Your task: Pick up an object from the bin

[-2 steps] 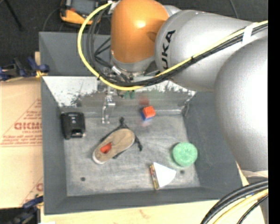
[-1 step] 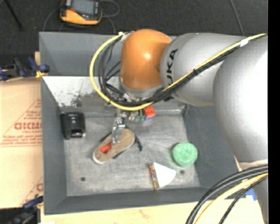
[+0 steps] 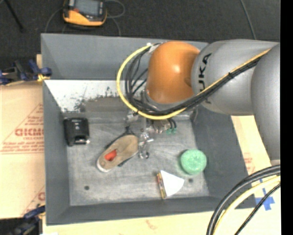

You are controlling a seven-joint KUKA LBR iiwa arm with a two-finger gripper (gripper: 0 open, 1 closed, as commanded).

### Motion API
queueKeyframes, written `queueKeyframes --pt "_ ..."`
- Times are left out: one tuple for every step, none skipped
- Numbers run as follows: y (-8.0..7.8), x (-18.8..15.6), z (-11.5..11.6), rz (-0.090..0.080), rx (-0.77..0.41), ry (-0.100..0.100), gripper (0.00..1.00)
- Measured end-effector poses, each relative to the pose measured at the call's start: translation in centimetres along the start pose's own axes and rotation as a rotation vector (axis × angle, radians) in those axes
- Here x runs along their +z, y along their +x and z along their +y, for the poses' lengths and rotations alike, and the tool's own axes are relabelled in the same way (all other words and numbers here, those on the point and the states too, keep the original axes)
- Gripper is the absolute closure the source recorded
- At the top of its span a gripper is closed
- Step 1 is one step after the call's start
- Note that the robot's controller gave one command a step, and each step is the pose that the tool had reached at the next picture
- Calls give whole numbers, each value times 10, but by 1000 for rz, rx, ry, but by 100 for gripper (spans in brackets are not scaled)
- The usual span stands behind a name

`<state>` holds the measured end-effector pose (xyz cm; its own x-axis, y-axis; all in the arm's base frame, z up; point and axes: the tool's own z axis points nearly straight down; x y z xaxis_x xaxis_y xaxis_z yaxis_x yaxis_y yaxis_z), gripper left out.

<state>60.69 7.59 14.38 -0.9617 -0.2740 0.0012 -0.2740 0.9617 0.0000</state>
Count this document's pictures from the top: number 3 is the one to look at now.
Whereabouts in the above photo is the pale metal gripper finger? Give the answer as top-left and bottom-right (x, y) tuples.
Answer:
(137, 143), (151, 160)
(139, 131), (155, 146)

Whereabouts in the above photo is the tan shoe with red inside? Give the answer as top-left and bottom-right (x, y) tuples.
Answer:
(96, 134), (140, 173)

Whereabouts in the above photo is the grey metal bin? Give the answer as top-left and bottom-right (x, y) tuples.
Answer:
(40, 33), (257, 225)

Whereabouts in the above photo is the white wedge with striped edge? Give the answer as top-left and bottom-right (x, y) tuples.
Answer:
(156, 169), (185, 200)

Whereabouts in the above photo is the green round foam sponge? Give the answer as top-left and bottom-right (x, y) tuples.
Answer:
(178, 149), (208, 176)

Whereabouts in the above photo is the black box-shaped device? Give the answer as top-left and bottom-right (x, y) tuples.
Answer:
(63, 117), (91, 147)

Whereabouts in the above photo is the brown cardboard board red print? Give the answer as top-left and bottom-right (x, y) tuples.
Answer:
(0, 54), (46, 220)

